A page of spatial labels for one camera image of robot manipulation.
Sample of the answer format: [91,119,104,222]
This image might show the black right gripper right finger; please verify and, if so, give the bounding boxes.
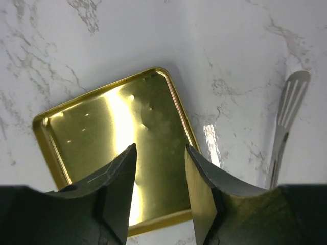
[184,145,326,244]

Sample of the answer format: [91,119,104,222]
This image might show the metal tongs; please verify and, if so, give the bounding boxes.
[265,70,311,189]

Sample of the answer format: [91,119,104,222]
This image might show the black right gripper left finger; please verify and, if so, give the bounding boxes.
[1,144,137,244]

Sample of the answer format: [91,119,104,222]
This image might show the gold tin lid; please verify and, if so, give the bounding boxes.
[32,67,198,236]

